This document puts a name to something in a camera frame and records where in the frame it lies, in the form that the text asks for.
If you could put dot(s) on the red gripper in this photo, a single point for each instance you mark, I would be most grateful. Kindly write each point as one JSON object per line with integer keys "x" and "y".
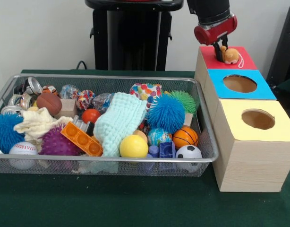
{"x": 218, "y": 29}

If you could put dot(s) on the brown monkey plush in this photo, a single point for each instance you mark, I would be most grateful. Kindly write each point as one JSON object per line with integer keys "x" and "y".
{"x": 231, "y": 55}

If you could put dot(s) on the green fuzzy ball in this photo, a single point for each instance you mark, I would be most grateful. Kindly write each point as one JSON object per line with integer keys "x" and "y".
{"x": 187, "y": 101}

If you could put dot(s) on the blue fuzzy ball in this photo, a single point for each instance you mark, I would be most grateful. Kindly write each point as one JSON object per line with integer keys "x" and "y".
{"x": 5, "y": 132}
{"x": 165, "y": 113}

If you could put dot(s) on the wooden box with three holes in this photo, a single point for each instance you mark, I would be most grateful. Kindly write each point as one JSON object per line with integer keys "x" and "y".
{"x": 251, "y": 165}

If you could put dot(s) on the shallow clear mesh bin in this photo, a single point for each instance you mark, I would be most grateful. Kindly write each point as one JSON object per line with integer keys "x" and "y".
{"x": 64, "y": 166}

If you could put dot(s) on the black upright panel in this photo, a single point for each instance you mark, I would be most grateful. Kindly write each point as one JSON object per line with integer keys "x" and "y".
{"x": 285, "y": 47}

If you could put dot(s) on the dark green table cloth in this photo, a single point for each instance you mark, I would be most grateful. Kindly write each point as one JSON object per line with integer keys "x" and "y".
{"x": 135, "y": 203}
{"x": 289, "y": 86}

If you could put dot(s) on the small orange basketball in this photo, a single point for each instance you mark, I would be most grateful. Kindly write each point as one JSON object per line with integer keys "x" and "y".
{"x": 185, "y": 137}

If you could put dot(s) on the black and white soccer ball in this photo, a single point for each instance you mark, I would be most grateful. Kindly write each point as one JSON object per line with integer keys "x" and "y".
{"x": 189, "y": 152}

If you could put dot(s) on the mint green knitted cloth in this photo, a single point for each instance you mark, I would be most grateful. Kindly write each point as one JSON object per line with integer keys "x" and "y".
{"x": 119, "y": 120}

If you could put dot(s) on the yellow ball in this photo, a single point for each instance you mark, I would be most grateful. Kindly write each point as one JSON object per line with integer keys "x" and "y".
{"x": 133, "y": 146}

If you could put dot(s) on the multicoloured knotted fabric toy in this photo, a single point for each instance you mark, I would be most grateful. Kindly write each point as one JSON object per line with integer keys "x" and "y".
{"x": 85, "y": 99}

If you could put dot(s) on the orange plastic block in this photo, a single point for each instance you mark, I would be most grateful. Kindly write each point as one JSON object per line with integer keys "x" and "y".
{"x": 81, "y": 139}

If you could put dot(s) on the brown toy football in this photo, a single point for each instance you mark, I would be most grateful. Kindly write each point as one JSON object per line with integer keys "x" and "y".
{"x": 48, "y": 102}

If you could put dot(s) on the purple spiky ball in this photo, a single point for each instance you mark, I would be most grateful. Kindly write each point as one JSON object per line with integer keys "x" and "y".
{"x": 55, "y": 143}

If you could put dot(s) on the white baseball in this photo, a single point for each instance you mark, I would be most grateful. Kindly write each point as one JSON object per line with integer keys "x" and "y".
{"x": 23, "y": 149}

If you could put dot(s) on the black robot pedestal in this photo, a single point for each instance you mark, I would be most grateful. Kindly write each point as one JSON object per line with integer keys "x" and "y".
{"x": 130, "y": 35}

